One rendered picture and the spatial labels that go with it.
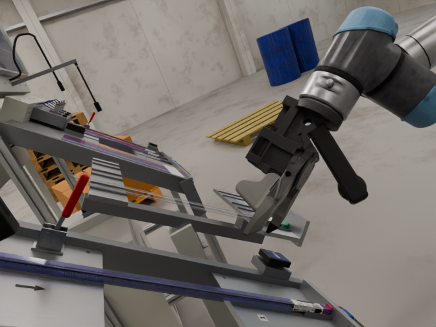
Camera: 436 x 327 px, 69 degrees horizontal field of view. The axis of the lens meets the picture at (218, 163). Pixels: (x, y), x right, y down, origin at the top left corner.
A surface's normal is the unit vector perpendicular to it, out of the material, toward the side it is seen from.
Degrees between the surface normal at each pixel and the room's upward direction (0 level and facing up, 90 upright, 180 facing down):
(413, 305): 0
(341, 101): 87
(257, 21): 90
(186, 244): 90
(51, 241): 90
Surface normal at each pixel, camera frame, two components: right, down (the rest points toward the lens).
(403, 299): -0.36, -0.88
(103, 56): 0.42, 0.16
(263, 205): -0.20, -0.37
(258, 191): 0.00, -0.62
